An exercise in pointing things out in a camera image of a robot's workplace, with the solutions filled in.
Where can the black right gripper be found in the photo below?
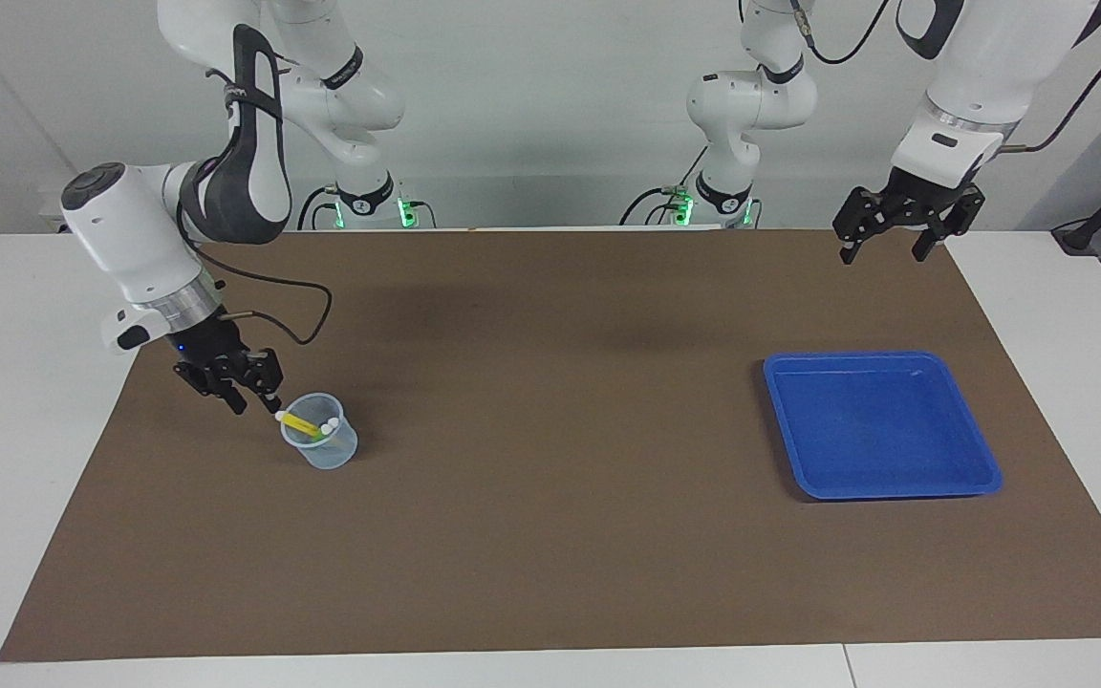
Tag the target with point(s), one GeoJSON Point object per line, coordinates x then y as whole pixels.
{"type": "Point", "coordinates": [211, 352]}

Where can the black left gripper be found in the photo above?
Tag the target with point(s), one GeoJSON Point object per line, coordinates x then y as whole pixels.
{"type": "Point", "coordinates": [923, 203]}

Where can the yellow pen white cap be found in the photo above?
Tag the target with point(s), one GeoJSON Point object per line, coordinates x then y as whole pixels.
{"type": "Point", "coordinates": [300, 422]}

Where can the green pen white cap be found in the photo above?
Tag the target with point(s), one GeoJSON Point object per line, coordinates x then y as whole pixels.
{"type": "Point", "coordinates": [324, 428]}

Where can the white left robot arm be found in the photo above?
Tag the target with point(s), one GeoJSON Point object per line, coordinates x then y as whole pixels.
{"type": "Point", "coordinates": [971, 67]}

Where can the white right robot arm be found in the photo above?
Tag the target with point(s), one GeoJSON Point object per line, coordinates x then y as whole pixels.
{"type": "Point", "coordinates": [130, 239]}

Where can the blue plastic tray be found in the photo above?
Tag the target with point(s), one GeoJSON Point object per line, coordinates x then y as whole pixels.
{"type": "Point", "coordinates": [837, 459]}

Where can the clear plastic cup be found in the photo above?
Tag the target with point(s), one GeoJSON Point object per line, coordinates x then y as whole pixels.
{"type": "Point", "coordinates": [331, 457]}

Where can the brown table mat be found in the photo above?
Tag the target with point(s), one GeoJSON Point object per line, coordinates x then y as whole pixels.
{"type": "Point", "coordinates": [550, 535]}

